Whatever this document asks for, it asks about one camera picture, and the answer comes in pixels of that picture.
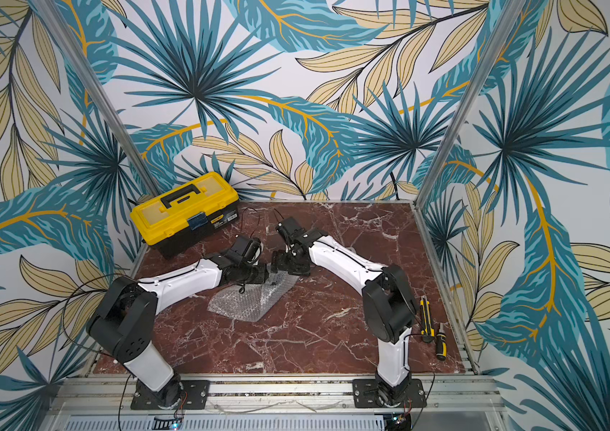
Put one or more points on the clear bubble wrap sheet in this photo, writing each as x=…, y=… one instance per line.
x=252, y=301

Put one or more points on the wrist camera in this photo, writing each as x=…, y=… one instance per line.
x=245, y=250
x=290, y=230

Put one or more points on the right aluminium corner post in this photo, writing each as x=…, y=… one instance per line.
x=483, y=68

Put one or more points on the yellow black toolbox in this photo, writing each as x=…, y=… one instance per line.
x=175, y=221

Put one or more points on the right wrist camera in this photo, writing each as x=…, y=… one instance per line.
x=290, y=230

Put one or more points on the left aluminium corner post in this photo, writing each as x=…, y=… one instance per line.
x=57, y=25

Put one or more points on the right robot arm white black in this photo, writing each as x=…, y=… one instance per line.
x=389, y=305

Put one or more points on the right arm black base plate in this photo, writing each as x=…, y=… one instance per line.
x=375, y=393

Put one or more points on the aluminium front frame rail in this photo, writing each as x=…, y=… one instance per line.
x=279, y=402

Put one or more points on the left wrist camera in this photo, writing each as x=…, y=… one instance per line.
x=245, y=250

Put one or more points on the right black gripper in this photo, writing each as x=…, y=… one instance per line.
x=279, y=262

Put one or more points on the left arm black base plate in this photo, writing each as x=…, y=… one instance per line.
x=177, y=394

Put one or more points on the yellow black screwdriver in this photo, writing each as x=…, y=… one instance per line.
x=441, y=343

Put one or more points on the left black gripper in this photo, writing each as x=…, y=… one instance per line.
x=262, y=275

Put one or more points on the aluminium corner post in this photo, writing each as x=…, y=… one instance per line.
x=483, y=68
x=57, y=25

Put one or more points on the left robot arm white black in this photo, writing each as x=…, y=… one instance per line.
x=124, y=321

